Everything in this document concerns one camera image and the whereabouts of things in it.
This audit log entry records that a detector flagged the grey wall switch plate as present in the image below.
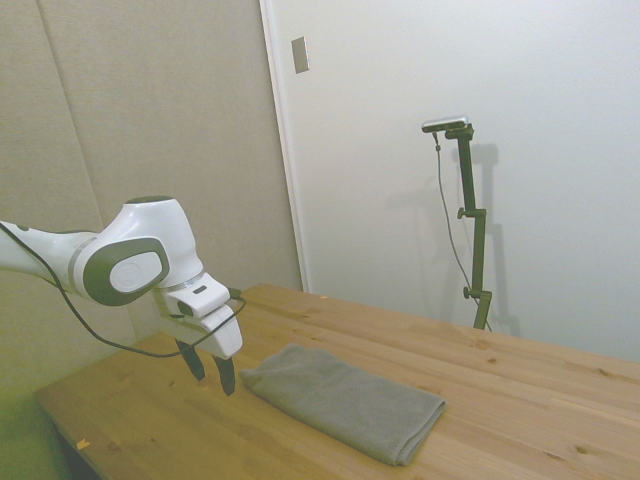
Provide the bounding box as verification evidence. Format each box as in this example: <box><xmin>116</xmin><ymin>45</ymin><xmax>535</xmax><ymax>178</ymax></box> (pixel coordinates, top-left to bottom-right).
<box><xmin>290</xmin><ymin>35</ymin><xmax>312</xmax><ymax>75</ymax></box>

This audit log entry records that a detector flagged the dark green camera stand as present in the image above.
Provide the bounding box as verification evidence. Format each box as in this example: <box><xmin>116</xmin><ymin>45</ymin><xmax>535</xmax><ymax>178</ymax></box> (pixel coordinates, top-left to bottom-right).
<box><xmin>443</xmin><ymin>124</ymin><xmax>494</xmax><ymax>331</ymax></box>

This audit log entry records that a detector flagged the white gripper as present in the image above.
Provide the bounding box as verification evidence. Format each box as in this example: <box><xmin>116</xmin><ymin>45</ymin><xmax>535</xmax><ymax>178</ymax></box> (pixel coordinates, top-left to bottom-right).
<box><xmin>157</xmin><ymin>288</ymin><xmax>244</xmax><ymax>398</ymax></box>

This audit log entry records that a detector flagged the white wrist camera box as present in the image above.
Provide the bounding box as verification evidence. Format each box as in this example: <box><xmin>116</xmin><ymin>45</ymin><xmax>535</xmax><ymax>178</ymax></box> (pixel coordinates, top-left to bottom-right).
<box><xmin>164</xmin><ymin>276</ymin><xmax>233</xmax><ymax>318</ymax></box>

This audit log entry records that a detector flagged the grey towel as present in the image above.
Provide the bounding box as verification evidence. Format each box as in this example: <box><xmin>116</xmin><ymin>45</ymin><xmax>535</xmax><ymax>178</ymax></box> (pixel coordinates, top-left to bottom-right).
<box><xmin>238</xmin><ymin>342</ymin><xmax>447</xmax><ymax>468</ymax></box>

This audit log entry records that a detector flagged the silver camera on stand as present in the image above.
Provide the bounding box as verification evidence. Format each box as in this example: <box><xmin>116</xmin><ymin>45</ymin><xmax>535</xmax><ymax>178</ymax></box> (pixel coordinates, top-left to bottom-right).
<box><xmin>421</xmin><ymin>115</ymin><xmax>471</xmax><ymax>134</ymax></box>

